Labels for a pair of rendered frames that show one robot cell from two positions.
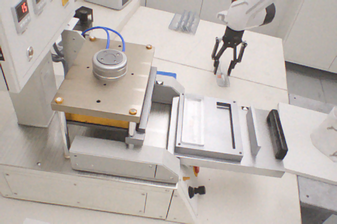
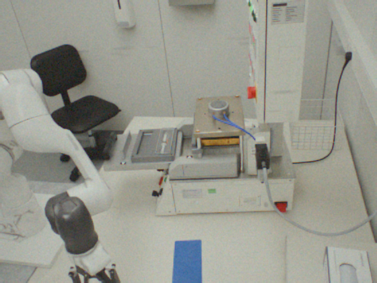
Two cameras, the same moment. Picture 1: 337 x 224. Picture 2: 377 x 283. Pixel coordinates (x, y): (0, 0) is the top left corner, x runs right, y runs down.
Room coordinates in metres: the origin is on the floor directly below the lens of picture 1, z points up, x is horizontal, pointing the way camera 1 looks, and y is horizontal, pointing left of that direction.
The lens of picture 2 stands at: (1.73, 0.23, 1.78)
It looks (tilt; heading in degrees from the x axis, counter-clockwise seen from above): 33 degrees down; 190
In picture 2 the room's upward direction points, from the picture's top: 7 degrees counter-clockwise
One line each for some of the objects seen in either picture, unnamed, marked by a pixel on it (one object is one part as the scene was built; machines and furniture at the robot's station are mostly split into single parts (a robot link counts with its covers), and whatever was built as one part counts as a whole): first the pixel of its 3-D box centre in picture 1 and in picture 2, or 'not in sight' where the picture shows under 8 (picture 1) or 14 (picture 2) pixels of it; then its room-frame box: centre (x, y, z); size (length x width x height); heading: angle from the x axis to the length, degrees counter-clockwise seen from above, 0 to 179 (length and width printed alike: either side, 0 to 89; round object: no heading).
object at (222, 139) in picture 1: (208, 124); (155, 144); (0.56, -0.10, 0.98); 0.20 x 0.17 x 0.03; 3
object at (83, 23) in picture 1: (84, 38); (259, 160); (0.76, 0.30, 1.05); 0.15 x 0.05 x 0.15; 3
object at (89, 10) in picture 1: (82, 17); not in sight; (1.28, 0.50, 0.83); 0.09 x 0.06 x 0.07; 166
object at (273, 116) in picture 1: (277, 132); (110, 145); (0.57, -0.29, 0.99); 0.15 x 0.02 x 0.04; 3
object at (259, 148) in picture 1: (224, 130); (144, 147); (0.56, -0.15, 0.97); 0.30 x 0.22 x 0.08; 93
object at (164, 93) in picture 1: (146, 86); (200, 166); (0.69, 0.09, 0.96); 0.26 x 0.05 x 0.07; 93
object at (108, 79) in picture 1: (99, 72); (227, 120); (0.56, 0.19, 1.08); 0.31 x 0.24 x 0.13; 3
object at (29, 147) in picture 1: (98, 122); (229, 151); (0.54, 0.19, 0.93); 0.46 x 0.35 x 0.01; 93
